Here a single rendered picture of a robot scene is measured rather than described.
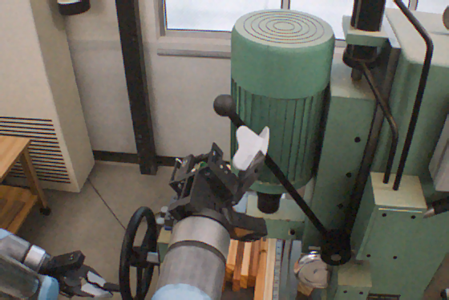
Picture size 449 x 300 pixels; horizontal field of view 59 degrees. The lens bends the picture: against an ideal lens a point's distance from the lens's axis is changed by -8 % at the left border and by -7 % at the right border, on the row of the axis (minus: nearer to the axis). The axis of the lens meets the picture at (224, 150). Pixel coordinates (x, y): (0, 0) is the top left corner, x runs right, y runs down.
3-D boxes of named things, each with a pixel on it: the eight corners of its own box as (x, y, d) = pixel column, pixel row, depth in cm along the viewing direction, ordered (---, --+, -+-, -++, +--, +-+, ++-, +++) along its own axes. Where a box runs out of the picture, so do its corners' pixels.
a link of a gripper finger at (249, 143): (262, 105, 63) (226, 151, 60) (283, 133, 65) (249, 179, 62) (249, 106, 65) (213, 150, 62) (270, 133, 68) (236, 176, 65)
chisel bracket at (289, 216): (246, 218, 106) (247, 194, 100) (302, 223, 104) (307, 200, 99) (243, 241, 100) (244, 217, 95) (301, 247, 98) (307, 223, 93)
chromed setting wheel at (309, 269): (290, 277, 95) (297, 244, 87) (344, 281, 94) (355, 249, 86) (289, 288, 93) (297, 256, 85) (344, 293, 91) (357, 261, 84)
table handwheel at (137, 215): (150, 250, 138) (139, 184, 120) (210, 257, 135) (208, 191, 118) (124, 326, 115) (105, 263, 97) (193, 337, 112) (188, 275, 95)
